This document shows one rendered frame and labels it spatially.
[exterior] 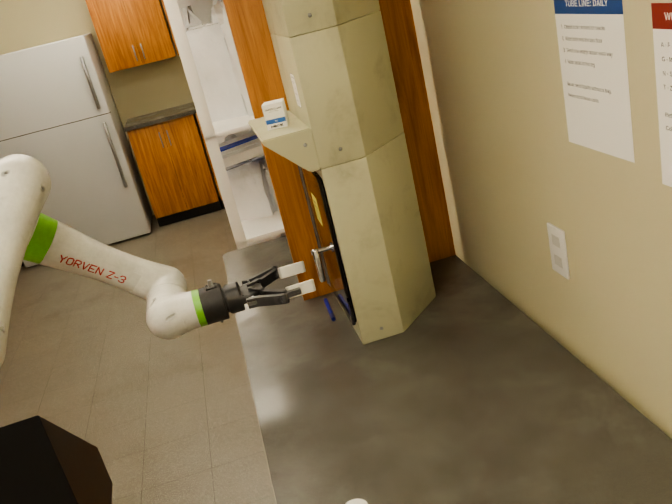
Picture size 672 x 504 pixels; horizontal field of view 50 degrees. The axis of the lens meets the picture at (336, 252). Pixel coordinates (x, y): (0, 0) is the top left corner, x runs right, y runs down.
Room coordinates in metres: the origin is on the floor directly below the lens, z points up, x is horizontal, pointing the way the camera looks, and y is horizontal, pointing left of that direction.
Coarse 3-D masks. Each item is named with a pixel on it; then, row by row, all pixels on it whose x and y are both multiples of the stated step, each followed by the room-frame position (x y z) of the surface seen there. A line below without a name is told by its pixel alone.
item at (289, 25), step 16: (272, 0) 1.73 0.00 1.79; (288, 0) 1.62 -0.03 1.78; (304, 0) 1.62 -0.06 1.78; (320, 0) 1.63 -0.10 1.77; (336, 0) 1.64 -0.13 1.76; (352, 0) 1.69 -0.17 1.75; (368, 0) 1.75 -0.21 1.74; (272, 16) 1.80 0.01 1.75; (288, 16) 1.62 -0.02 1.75; (304, 16) 1.62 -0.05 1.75; (320, 16) 1.63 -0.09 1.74; (336, 16) 1.63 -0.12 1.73; (352, 16) 1.68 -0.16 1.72; (272, 32) 1.88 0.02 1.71; (288, 32) 1.62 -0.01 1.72; (304, 32) 1.62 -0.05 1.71
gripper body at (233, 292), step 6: (234, 282) 1.64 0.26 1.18; (228, 288) 1.62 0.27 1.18; (234, 288) 1.61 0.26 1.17; (240, 288) 1.65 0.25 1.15; (246, 288) 1.64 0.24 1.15; (228, 294) 1.60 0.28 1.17; (234, 294) 1.60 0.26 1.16; (240, 294) 1.61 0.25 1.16; (246, 294) 1.61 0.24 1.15; (252, 294) 1.60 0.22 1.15; (258, 294) 1.61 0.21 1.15; (228, 300) 1.60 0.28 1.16; (234, 300) 1.60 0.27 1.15; (240, 300) 1.60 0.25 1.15; (246, 300) 1.60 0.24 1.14; (234, 306) 1.60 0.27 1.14; (240, 306) 1.60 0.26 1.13; (234, 312) 1.61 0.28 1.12
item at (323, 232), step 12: (312, 180) 1.72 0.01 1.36; (312, 192) 1.78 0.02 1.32; (312, 204) 1.84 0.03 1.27; (324, 204) 1.62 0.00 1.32; (324, 216) 1.66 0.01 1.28; (324, 228) 1.71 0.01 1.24; (324, 240) 1.78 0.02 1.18; (324, 252) 1.84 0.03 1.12; (336, 252) 1.62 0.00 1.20; (336, 264) 1.65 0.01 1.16; (336, 276) 1.71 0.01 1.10; (336, 288) 1.78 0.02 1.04; (348, 300) 1.62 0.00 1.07; (348, 312) 1.65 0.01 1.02
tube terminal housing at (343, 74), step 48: (288, 48) 1.67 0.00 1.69; (336, 48) 1.63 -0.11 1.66; (384, 48) 1.77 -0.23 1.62; (288, 96) 1.88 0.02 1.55; (336, 96) 1.62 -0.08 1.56; (384, 96) 1.74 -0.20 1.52; (336, 144) 1.62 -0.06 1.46; (384, 144) 1.71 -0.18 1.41; (336, 192) 1.62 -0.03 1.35; (384, 192) 1.67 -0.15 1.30; (384, 240) 1.63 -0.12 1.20; (384, 288) 1.63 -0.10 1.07; (432, 288) 1.78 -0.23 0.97; (384, 336) 1.62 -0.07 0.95
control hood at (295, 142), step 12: (252, 120) 1.90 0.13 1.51; (264, 120) 1.86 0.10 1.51; (300, 120) 1.74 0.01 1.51; (264, 132) 1.69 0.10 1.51; (276, 132) 1.66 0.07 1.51; (288, 132) 1.62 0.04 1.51; (300, 132) 1.61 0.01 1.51; (264, 144) 1.60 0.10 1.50; (276, 144) 1.60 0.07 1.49; (288, 144) 1.61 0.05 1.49; (300, 144) 1.61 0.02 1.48; (312, 144) 1.61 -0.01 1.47; (288, 156) 1.61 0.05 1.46; (300, 156) 1.61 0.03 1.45; (312, 156) 1.61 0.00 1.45; (312, 168) 1.61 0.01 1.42
